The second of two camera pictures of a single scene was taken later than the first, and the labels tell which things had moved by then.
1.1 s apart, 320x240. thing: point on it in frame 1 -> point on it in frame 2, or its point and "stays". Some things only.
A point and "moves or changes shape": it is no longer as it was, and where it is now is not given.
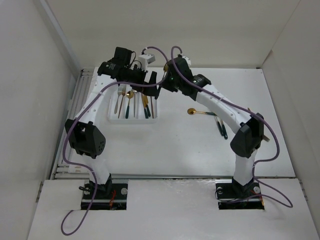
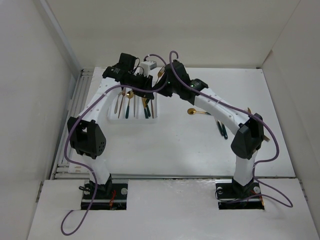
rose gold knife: (152, 106) stays
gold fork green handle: (224, 130) -> (161, 73)
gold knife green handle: (144, 106) stays
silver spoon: (134, 91) stays
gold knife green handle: (146, 101) stays
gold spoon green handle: (166, 68) moves or changes shape
